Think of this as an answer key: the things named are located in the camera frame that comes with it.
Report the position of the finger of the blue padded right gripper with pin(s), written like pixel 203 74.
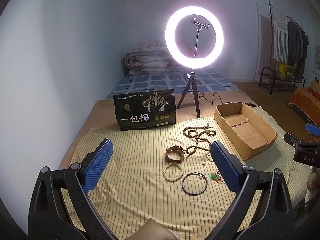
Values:
pixel 314 130
pixel 292 140

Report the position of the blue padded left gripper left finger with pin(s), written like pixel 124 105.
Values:
pixel 60 207

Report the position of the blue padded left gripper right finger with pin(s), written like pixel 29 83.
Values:
pixel 273 217

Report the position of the black metal bangle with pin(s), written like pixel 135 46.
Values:
pixel 194 184

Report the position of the gloved left hand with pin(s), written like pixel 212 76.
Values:
pixel 152 230

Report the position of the orange cloth covered item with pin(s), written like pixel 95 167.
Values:
pixel 306 101

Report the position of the brown cardboard box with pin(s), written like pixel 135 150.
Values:
pixel 250 133

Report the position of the yellow striped cloth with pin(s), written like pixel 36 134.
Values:
pixel 136 185

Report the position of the yellow box on rack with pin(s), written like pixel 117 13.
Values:
pixel 285 72

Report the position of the blue checkered bed sheet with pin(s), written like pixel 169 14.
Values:
pixel 208 80

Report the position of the black clothes rack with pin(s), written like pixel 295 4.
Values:
pixel 289 51

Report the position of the black tripod stand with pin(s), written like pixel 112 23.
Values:
pixel 191 85

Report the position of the white knitted hanging cloth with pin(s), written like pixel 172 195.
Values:
pixel 280 36

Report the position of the black snack bag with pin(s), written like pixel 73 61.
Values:
pixel 145 110

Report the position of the folded floral quilt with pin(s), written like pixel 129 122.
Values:
pixel 152 57

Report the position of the phone holder clamp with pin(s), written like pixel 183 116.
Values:
pixel 199 26

